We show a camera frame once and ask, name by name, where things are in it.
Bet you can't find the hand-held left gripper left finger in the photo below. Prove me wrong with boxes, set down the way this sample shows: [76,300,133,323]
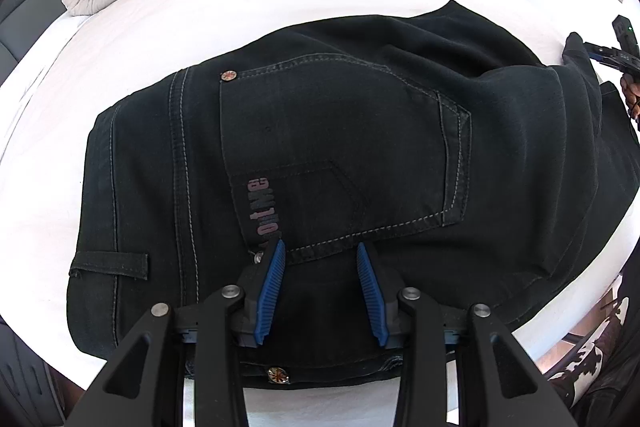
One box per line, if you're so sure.
[65,239,287,427]

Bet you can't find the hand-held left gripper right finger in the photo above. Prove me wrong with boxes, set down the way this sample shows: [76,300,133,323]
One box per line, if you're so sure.
[356,242,577,427]

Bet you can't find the grey padded headboard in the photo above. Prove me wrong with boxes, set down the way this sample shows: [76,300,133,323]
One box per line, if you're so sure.
[0,0,67,75]

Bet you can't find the black white patterned clothing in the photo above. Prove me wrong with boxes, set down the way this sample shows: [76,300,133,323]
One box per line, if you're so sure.
[544,274,640,427]

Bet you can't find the black denim pants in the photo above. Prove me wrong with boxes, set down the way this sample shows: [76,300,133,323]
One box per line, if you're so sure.
[66,0,640,390]

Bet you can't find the person's right hand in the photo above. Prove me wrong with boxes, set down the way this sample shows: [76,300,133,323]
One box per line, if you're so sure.
[620,74,640,124]

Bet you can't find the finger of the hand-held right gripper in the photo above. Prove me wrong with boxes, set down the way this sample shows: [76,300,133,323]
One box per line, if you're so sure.
[582,41,640,76]

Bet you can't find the white bed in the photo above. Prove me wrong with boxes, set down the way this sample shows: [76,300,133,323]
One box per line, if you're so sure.
[0,0,640,427]

